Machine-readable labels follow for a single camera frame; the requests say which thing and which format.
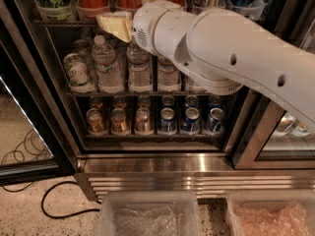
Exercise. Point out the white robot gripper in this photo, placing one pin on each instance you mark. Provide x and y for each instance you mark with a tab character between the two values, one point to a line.
143	26

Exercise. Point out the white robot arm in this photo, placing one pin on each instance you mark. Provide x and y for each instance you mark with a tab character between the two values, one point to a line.
218	49

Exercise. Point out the green white can middle shelf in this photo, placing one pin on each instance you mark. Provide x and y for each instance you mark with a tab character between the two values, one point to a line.
80	79

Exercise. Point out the blue red can top shelf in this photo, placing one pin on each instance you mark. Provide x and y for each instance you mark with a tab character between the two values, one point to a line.
251	9

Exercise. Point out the right front gold can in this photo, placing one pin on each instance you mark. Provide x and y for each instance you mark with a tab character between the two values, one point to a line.
143	122

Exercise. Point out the gold can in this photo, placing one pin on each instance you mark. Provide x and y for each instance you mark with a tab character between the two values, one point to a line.
119	123
143	122
96	123

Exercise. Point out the middle front gold can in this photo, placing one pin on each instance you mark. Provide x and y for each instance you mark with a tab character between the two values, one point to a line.
119	123

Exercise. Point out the left front gold can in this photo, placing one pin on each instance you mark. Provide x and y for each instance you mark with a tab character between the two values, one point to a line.
96	123

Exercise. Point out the left front blue can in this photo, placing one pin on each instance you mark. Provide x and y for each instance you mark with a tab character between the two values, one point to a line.
167	121

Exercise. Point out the middle front blue can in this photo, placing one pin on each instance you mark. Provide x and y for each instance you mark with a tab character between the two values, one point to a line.
190	122

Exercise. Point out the right front blue can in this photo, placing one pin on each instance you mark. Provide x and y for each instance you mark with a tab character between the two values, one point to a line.
213	123

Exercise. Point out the stainless fridge base grille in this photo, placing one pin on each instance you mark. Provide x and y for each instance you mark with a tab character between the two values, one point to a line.
205	176

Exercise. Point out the right closed fridge door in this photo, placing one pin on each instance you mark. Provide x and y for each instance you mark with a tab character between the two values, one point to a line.
265	139

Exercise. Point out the silver can behind right door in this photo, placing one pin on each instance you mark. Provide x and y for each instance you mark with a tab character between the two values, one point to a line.
300	129

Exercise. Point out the middle clear water bottle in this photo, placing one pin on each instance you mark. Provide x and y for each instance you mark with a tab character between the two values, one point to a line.
139	68

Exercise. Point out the clear water bottle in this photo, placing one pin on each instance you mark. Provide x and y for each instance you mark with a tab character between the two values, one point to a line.
168	76
139	68
107	65

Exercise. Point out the left clear water bottle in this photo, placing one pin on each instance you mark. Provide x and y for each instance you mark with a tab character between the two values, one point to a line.
107	65

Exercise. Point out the right clear water bottle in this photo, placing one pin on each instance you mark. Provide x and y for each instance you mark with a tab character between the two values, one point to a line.
168	76

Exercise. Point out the left brown tea bottle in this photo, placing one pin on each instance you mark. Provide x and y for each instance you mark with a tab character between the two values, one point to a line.
192	86

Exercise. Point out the clear bin with bubble wrap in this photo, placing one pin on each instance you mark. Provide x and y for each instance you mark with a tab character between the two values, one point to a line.
154	213

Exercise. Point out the clear bin pink bubble wrap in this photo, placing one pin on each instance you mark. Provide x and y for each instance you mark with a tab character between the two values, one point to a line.
271	213

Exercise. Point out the top wire shelf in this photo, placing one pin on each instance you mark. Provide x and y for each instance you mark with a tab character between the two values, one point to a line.
66	24

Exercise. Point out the wire shelf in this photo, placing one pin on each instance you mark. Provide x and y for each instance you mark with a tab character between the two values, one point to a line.
66	24
128	93
155	137

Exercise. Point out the middle wire shelf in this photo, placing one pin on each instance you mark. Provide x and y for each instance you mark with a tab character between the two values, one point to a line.
128	93

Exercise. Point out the bottom wire shelf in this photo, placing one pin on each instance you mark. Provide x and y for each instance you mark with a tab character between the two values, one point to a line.
155	137

